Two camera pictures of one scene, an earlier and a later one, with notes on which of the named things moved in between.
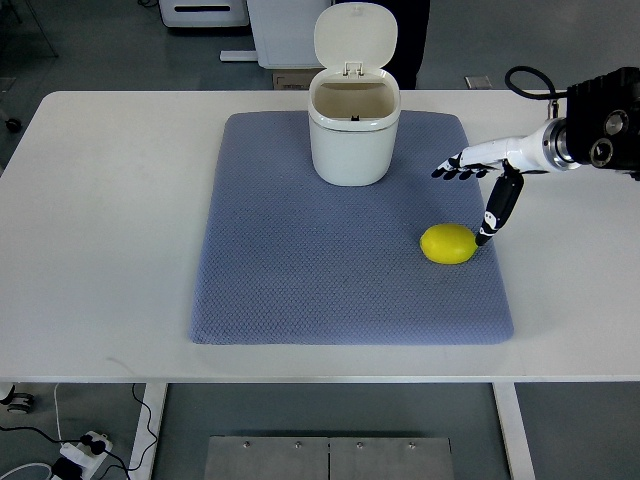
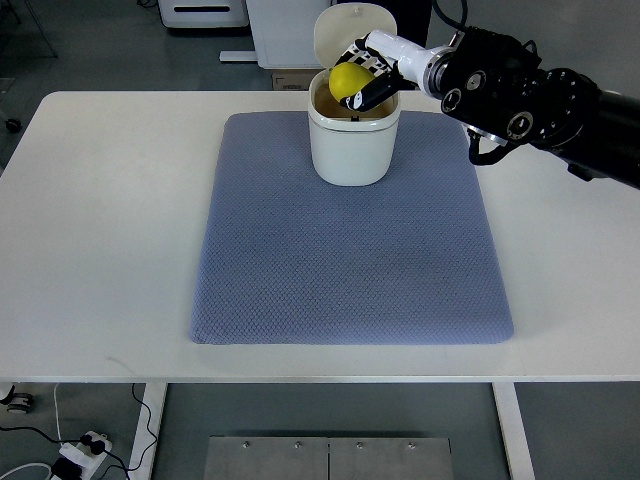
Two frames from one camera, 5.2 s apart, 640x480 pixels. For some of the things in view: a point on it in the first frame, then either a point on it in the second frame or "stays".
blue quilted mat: (287, 259) stays
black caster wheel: (13, 125) stays
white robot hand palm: (525, 153) → (410, 58)
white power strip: (81, 454) stays
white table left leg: (154, 397) stays
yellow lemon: (448, 243) → (347, 78)
